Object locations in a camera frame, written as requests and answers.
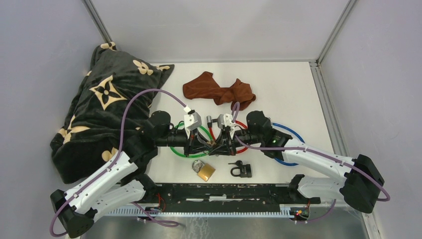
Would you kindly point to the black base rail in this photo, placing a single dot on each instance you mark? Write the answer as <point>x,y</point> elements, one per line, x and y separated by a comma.
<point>224,198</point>

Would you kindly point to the green cable lock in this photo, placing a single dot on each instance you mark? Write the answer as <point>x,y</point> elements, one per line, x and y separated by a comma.
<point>206,131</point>

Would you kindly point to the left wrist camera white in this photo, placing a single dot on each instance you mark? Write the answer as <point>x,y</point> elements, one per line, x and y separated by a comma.
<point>192,120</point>

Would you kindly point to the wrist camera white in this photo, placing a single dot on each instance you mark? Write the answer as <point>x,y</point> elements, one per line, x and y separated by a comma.
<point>192,120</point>
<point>226,120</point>

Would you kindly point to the blue cable lock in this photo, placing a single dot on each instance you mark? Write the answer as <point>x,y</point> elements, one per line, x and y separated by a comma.
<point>295,134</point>

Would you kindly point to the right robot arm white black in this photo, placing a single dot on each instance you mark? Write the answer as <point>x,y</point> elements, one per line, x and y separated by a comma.
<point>356,181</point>

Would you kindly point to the black floral blanket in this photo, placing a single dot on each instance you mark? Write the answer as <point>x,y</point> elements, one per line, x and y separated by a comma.
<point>113,99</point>

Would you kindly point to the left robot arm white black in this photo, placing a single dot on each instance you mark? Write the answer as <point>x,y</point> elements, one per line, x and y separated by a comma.
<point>122,179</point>

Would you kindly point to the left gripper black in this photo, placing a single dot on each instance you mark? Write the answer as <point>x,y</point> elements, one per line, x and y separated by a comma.
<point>195,144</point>

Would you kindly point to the black padlock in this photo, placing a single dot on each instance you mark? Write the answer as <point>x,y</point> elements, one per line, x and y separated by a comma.
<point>242,171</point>

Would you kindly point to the brown cloth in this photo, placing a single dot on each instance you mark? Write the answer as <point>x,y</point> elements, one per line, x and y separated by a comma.
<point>205,87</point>

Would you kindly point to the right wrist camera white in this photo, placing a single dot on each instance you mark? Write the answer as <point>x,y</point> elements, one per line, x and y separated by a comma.
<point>226,120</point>

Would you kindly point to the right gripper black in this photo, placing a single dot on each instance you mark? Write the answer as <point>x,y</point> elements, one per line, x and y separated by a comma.
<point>227,146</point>

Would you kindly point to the red cable lock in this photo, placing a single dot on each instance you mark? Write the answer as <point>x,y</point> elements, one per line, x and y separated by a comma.
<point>242,125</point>

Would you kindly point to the black padlock key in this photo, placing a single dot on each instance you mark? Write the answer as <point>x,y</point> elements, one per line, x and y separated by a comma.
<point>237,163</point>

